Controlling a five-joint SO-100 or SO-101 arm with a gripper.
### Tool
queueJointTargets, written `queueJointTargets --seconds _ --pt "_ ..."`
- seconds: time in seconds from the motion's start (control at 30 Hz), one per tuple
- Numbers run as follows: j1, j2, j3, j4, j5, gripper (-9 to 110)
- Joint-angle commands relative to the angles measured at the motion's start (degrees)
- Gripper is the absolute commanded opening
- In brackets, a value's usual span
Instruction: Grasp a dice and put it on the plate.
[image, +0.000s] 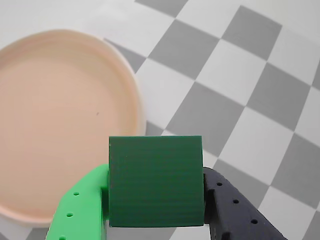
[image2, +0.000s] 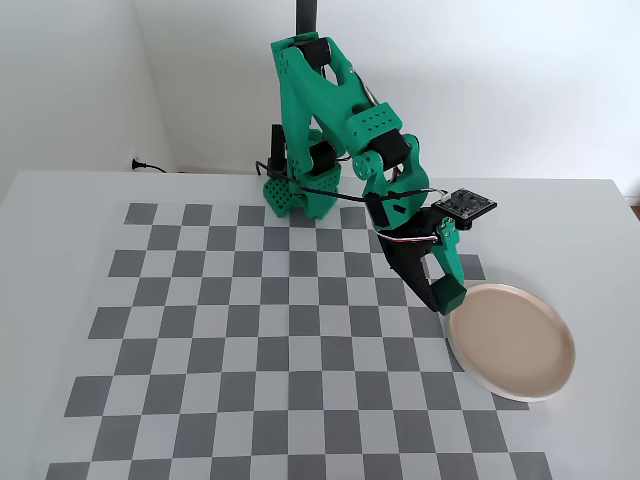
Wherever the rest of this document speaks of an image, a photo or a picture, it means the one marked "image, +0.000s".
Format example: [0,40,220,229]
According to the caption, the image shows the pink round bowl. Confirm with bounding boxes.
[0,29,147,229]

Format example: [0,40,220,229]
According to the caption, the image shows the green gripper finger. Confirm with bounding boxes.
[46,163,111,240]

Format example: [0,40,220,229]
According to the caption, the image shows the dark green cube dice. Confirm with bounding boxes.
[108,135,207,229]

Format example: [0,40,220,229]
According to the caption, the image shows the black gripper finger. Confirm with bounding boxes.
[202,166,288,240]

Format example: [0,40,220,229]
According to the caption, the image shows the grey white checkerboard mat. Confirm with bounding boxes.
[23,0,320,240]

